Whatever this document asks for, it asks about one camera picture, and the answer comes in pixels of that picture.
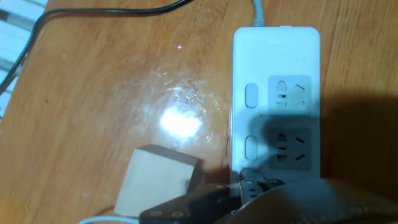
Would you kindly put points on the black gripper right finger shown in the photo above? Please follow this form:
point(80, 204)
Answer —
point(258, 186)

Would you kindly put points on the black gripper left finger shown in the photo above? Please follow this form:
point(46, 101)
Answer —
point(199, 205)

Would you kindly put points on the white power strip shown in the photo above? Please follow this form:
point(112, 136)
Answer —
point(273, 56)

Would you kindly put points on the light wooden block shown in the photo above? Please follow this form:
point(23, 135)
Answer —
point(155, 183)

